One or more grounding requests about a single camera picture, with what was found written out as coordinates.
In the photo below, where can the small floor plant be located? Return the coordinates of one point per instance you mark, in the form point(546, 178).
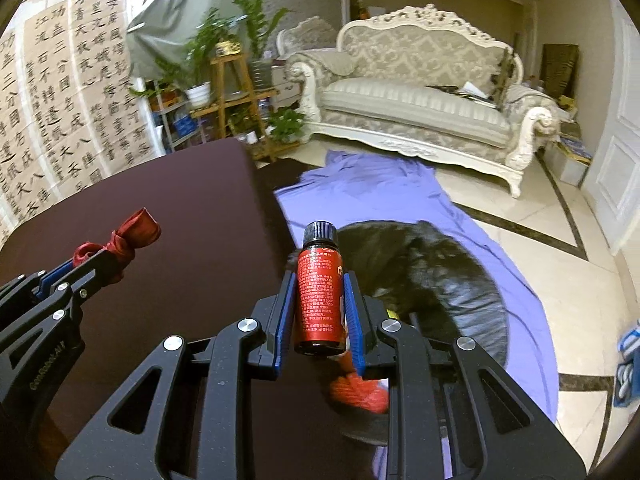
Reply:
point(285, 125)

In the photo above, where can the grey hanging sheet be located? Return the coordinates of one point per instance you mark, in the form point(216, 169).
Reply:
point(163, 27)

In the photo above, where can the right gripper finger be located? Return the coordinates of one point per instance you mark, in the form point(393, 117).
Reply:
point(39, 286)
point(86, 280)

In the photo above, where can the black trash bag bin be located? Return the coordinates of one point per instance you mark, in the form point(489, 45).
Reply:
point(425, 279)

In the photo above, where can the orange foam fruit net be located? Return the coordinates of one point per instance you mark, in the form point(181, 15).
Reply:
point(351, 389)

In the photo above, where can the wooden plant stand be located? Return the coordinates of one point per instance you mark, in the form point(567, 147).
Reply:
point(237, 108)

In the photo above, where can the calligraphy paper scrolls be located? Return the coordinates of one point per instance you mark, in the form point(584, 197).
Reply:
point(68, 117)

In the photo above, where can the white door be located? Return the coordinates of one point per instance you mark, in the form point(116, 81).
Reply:
point(611, 185)

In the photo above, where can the ornate white sofa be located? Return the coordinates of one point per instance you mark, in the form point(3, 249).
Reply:
point(423, 82)

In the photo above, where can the white potted green plant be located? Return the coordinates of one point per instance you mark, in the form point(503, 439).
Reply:
point(189, 72)

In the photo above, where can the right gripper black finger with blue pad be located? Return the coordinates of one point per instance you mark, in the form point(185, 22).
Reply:
point(131, 437)
point(453, 411)

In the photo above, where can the tall dark potted plant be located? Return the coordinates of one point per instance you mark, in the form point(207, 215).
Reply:
point(259, 28)

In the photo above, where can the ornate armchair behind sofa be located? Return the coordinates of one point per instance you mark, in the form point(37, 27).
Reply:
point(310, 34)

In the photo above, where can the dark red ribbon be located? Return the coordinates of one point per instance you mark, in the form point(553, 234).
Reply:
point(140, 230)

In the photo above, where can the metal shelf rack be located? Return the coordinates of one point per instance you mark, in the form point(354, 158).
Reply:
point(171, 111)

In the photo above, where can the purple cloth on floor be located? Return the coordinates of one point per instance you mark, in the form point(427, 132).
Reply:
point(354, 188)

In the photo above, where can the red label small bottle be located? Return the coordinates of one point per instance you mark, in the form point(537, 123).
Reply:
point(319, 316)

